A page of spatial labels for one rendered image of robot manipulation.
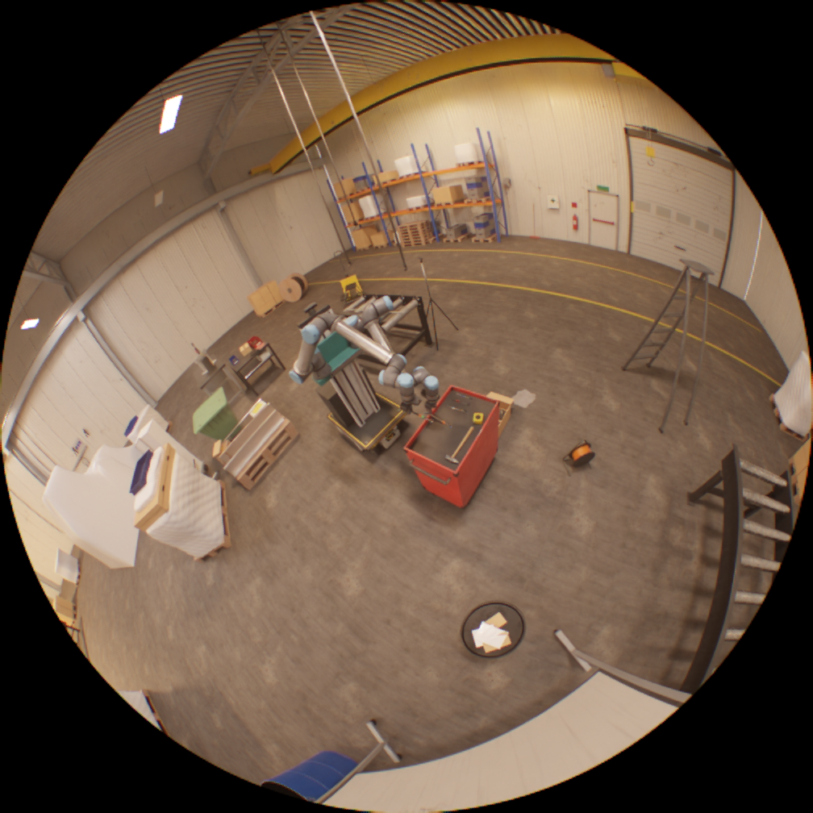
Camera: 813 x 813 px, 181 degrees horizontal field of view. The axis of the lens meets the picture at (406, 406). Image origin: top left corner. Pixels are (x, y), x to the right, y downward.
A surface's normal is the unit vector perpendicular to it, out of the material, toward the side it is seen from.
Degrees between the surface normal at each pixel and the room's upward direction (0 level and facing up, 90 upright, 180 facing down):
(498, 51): 90
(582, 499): 0
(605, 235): 90
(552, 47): 90
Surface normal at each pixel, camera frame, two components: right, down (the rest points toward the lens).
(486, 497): -0.26, -0.65
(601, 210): -0.57, 0.70
